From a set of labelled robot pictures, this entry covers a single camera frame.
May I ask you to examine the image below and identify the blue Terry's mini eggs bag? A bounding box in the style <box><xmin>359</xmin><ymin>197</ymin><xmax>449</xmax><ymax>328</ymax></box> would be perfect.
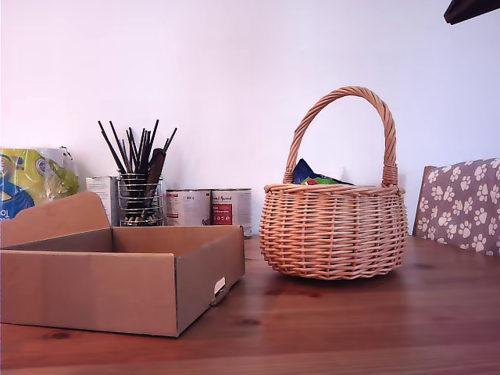
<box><xmin>293</xmin><ymin>158</ymin><xmax>355</xmax><ymax>187</ymax></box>

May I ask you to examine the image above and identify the white carton box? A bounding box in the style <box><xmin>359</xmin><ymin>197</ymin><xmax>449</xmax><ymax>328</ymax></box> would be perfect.
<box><xmin>85</xmin><ymin>175</ymin><xmax>120</xmax><ymax>227</ymax></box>

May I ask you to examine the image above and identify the woven wicker basket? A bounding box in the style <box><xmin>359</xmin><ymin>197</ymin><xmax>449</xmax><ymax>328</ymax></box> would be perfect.
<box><xmin>259</xmin><ymin>85</ymin><xmax>410</xmax><ymax>281</ymax></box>

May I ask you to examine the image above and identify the grey paw print cover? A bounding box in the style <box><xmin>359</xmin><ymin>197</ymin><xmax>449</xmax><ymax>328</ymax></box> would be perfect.
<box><xmin>413</xmin><ymin>157</ymin><xmax>500</xmax><ymax>257</ymax></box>

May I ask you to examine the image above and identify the brown wooden handle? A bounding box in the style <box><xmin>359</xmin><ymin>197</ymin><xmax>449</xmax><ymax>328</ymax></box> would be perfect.
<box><xmin>146</xmin><ymin>148</ymin><xmax>167</xmax><ymax>196</ymax></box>

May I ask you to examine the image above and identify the red-labelled tin can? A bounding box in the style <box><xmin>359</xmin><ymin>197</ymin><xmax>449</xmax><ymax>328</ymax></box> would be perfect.
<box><xmin>210</xmin><ymin>188</ymin><xmax>253</xmax><ymax>239</ymax></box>

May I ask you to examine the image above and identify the yellow green plastic bag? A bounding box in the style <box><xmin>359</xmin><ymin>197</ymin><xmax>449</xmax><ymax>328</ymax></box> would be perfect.
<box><xmin>0</xmin><ymin>146</ymin><xmax>79</xmax><ymax>220</ymax></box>

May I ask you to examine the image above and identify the thin dark stick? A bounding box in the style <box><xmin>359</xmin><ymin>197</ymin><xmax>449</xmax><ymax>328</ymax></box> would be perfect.
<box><xmin>109</xmin><ymin>120</ymin><xmax>134</xmax><ymax>175</ymax></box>
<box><xmin>145</xmin><ymin>119</ymin><xmax>159</xmax><ymax>175</ymax></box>
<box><xmin>97</xmin><ymin>120</ymin><xmax>127</xmax><ymax>175</ymax></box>
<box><xmin>137</xmin><ymin>127</ymin><xmax>146</xmax><ymax>175</ymax></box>
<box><xmin>162</xmin><ymin>127</ymin><xmax>178</xmax><ymax>154</ymax></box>

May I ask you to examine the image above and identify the wire utensil holder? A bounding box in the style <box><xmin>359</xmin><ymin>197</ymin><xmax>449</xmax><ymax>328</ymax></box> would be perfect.
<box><xmin>118</xmin><ymin>173</ymin><xmax>164</xmax><ymax>227</ymax></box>

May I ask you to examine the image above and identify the white-labelled tin can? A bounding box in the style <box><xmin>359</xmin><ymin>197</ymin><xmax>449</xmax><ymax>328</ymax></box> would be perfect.
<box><xmin>166</xmin><ymin>188</ymin><xmax>213</xmax><ymax>227</ymax></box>

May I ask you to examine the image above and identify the brown cardboard box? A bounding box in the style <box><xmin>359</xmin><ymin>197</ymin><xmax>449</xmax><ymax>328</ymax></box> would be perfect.
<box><xmin>0</xmin><ymin>191</ymin><xmax>246</xmax><ymax>338</ymax></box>

